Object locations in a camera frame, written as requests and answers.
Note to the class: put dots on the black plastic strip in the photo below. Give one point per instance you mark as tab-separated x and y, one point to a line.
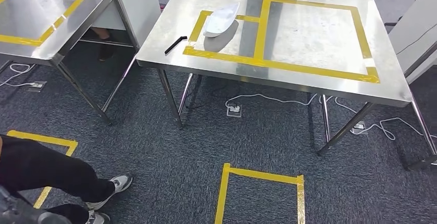
174	45

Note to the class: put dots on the person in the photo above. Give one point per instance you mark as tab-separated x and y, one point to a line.
106	50
41	171

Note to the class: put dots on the white desk side panel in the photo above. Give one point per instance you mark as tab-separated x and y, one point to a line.
143	4

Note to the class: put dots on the white office desk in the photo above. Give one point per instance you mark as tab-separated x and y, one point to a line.
416	45

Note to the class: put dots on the large yellow tape rectangle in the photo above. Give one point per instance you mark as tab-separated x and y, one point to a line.
261	28

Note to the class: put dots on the white plastic mirror cover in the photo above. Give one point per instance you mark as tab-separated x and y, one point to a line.
220	21

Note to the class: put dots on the floor power socket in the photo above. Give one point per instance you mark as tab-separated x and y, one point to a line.
359	127
37	86
234	110

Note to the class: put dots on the yellow floor tape outline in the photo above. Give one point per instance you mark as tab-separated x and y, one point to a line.
259	176

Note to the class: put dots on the small yellow tape rectangle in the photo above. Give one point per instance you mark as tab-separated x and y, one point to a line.
218	55

